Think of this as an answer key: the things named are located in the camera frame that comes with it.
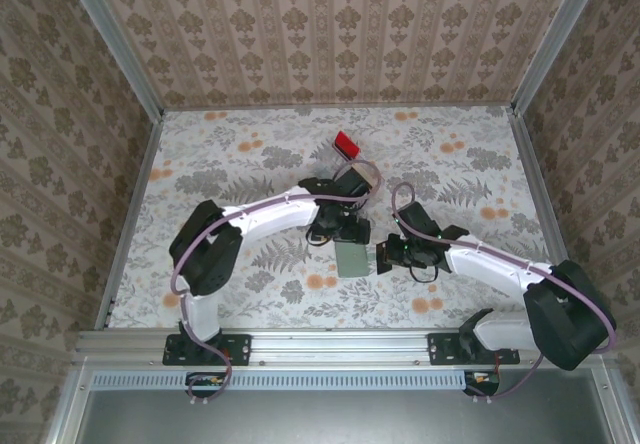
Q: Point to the green card holder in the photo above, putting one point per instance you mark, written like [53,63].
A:
[352,261]

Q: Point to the tan credit card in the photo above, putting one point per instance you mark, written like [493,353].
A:
[367,176]

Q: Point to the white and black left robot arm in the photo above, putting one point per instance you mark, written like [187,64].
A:
[270,214]

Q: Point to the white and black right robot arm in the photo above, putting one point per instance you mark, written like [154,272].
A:
[565,324]

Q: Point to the floral patterned table cover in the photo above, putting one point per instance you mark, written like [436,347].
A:
[250,154]

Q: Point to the grey metal panel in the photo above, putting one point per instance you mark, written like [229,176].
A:
[325,419]

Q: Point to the aluminium mounting rail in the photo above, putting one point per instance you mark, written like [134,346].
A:
[340,346]

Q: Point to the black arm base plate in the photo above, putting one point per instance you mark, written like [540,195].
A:
[440,349]
[240,349]

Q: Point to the aluminium table end rail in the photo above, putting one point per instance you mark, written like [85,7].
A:
[325,107]

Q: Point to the aluminium table side rail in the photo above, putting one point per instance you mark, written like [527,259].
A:
[129,214]
[540,189]

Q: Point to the aluminium frame post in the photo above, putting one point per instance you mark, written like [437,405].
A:
[557,39]
[115,39]

